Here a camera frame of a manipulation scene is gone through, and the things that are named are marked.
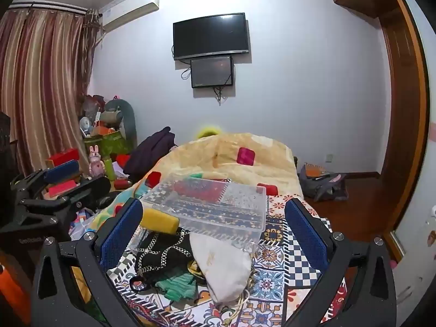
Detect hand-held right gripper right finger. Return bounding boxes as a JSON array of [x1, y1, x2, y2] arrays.
[[284, 198, 398, 327]]

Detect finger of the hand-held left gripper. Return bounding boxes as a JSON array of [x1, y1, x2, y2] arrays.
[[10, 161, 81, 193], [20, 176, 112, 219]]

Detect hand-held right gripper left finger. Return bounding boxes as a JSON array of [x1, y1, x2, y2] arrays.
[[31, 198, 144, 327]]

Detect red box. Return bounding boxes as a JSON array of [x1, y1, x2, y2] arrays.
[[45, 148, 81, 169]]

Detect pink rabbit toy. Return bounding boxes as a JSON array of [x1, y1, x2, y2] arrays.
[[88, 145, 105, 178]]

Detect yellow sponge block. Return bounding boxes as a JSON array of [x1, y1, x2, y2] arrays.
[[140, 208, 180, 235]]

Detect green gift bag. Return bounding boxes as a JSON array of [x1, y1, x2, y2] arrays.
[[83, 130, 132, 159]]

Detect small white fan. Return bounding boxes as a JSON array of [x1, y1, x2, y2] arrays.
[[79, 116, 95, 137]]

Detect colourful patterned bed sheet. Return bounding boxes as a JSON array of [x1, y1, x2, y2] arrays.
[[73, 191, 349, 327]]

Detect grey backpack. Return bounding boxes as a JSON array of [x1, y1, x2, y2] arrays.
[[298, 163, 349, 202]]

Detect orange object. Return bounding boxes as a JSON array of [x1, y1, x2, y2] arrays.
[[0, 262, 32, 325]]

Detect dark purple clothing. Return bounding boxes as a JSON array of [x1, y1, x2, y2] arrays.
[[123, 127, 176, 185]]

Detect green knitted cloth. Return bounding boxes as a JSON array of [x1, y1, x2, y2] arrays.
[[155, 272, 207, 299]]

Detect white cloth pouch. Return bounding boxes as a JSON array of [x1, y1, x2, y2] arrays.
[[189, 232, 255, 306]]

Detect clear plastic storage box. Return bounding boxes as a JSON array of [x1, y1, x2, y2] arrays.
[[140, 174, 267, 250]]

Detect brown striped curtain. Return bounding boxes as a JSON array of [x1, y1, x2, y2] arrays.
[[0, 4, 102, 178]]

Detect yellow quilt with red patches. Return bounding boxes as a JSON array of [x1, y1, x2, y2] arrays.
[[131, 132, 304, 202]]

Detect yellow green plush toy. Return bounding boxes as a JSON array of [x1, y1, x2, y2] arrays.
[[197, 126, 223, 140]]

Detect white door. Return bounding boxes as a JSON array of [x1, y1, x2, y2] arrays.
[[388, 0, 436, 314]]

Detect white air conditioner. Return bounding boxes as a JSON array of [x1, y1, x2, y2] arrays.
[[99, 0, 160, 30]]

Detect black chain print cloth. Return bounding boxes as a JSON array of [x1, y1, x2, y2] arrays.
[[129, 229, 205, 292]]

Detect beige cord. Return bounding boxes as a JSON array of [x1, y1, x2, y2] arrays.
[[221, 269, 255, 327]]

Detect black monitor cables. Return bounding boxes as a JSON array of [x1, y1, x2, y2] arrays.
[[181, 68, 229, 107]]

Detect small black wall monitor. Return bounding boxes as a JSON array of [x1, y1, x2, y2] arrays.
[[190, 55, 234, 89]]

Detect black wall television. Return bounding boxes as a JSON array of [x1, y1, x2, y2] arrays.
[[172, 13, 250, 61]]

